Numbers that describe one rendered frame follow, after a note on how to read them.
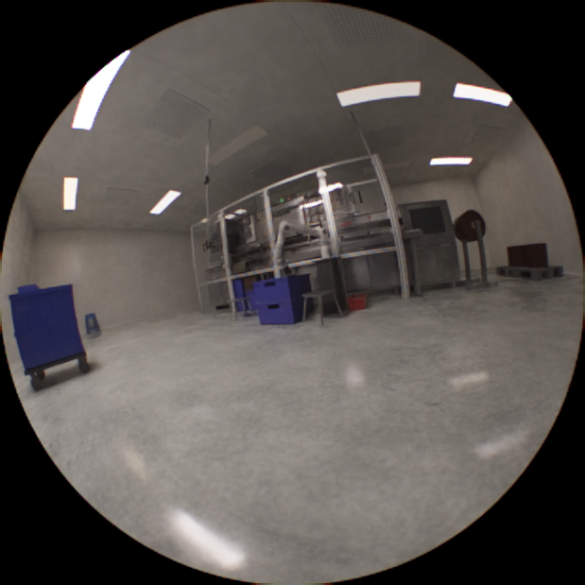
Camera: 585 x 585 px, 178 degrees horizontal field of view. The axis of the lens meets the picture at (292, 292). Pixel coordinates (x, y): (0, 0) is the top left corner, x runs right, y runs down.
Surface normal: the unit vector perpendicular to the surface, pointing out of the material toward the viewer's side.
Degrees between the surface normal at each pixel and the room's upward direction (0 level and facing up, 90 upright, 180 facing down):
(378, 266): 90
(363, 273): 90
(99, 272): 90
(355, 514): 0
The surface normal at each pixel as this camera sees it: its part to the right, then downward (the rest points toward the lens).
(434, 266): -0.44, 0.14
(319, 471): -0.15, -0.99
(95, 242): 0.88, -0.10
